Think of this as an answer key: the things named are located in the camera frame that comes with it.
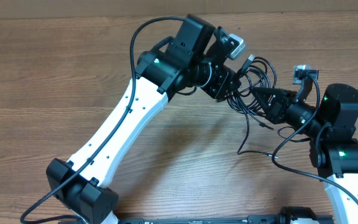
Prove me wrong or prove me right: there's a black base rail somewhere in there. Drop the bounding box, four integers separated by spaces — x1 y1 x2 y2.
118 215 280 224

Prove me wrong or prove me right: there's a thin black cable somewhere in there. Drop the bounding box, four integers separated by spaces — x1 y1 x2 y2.
236 108 279 159

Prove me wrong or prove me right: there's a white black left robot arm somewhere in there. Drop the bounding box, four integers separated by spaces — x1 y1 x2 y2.
46 15 246 223

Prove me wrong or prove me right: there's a black USB cable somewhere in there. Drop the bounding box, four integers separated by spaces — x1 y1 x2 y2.
225 54 278 131

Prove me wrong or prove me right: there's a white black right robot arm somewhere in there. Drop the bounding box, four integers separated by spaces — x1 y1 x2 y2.
252 83 358 223

